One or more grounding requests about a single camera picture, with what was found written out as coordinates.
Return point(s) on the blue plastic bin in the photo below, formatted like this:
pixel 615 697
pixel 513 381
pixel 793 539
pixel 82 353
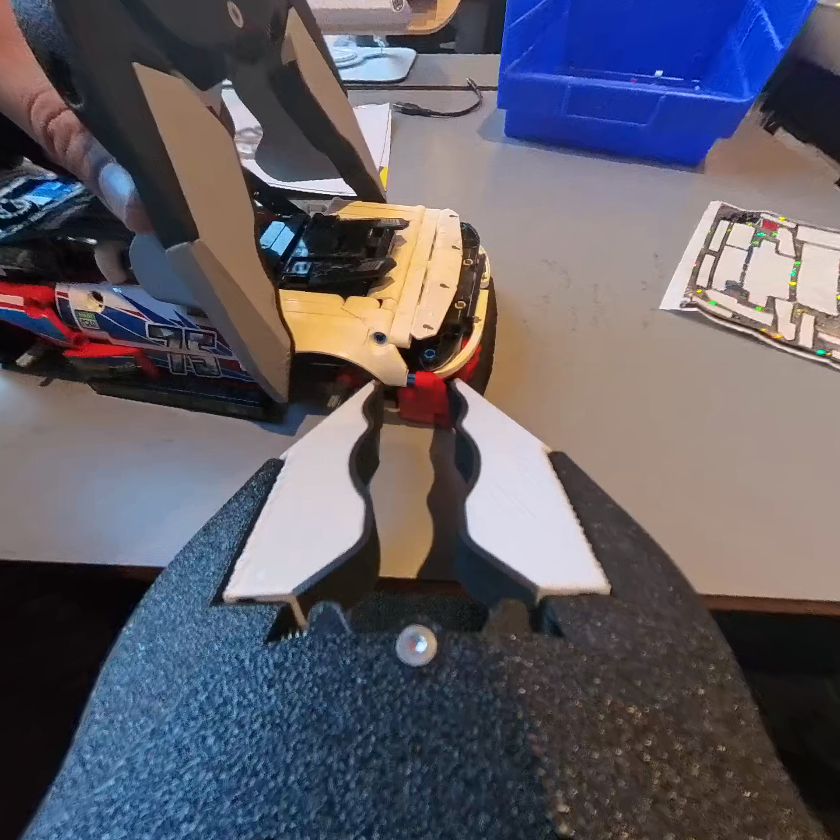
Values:
pixel 623 98

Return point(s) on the open instruction booklet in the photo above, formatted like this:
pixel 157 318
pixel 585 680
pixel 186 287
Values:
pixel 371 131

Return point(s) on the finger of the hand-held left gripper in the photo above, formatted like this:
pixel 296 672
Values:
pixel 216 229
pixel 321 85

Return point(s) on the person's brown garment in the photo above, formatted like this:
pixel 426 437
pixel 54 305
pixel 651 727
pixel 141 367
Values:
pixel 65 656

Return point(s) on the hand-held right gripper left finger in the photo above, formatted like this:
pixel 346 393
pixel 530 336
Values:
pixel 308 518

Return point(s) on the white brick race car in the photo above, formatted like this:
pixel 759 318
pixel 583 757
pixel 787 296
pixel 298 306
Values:
pixel 361 308

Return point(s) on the person's left hand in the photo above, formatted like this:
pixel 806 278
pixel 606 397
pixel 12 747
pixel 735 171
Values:
pixel 59 131

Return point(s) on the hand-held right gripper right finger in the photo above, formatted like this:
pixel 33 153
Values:
pixel 531 518

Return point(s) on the silver monitor stand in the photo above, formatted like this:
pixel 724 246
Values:
pixel 374 62

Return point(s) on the holographic sticker sheet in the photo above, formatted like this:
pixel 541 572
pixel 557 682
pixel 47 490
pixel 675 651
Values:
pixel 761 282

